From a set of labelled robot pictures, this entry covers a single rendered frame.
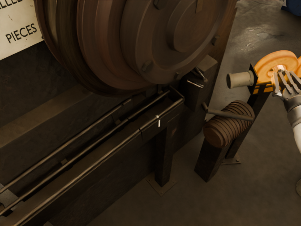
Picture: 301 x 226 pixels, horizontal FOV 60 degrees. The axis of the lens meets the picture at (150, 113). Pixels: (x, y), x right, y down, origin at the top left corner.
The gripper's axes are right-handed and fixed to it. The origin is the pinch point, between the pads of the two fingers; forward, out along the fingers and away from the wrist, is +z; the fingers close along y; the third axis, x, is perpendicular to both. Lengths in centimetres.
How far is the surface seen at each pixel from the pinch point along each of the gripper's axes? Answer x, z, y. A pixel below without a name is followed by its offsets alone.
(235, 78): -4.3, -1.2, -15.1
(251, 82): -5.1, -2.9, -9.2
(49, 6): 46, -24, -67
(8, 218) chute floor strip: -9, -43, -94
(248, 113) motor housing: -21.2, -6.9, -6.3
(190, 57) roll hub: 29, -21, -41
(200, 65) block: 6.8, -3.2, -31.0
